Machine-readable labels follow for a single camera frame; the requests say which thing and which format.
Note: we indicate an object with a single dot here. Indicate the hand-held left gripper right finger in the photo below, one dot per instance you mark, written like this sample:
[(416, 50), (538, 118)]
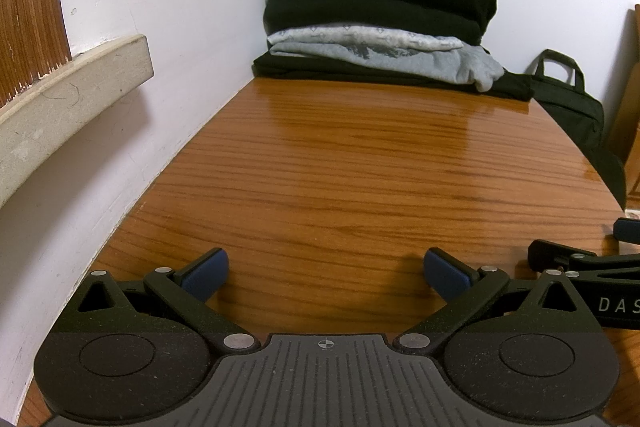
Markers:
[(442, 274)]

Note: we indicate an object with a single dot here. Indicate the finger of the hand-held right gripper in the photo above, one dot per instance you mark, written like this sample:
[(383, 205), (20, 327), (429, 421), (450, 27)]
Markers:
[(555, 253), (631, 229)]

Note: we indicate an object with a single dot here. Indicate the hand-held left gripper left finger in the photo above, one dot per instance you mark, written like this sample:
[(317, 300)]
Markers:
[(205, 277)]

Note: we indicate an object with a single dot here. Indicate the stack of folded clothes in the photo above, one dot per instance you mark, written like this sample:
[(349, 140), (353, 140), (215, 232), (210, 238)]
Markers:
[(380, 2)]

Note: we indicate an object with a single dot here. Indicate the black laptop bag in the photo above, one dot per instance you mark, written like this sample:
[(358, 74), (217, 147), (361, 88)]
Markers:
[(580, 117)]

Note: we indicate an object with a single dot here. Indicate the wooden furniture panel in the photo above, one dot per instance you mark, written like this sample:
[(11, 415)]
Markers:
[(627, 97)]

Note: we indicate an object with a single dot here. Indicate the beige window sill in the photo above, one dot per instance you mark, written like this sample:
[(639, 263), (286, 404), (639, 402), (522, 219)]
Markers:
[(65, 102)]

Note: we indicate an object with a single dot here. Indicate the black folded garment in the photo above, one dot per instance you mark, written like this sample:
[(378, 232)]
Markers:
[(350, 69)]

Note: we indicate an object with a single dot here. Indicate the grey folded garment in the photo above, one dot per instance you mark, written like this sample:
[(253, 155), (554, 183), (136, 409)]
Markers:
[(400, 52)]

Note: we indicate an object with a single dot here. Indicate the wooden window frame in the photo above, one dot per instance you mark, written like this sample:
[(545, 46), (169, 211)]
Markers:
[(30, 7)]

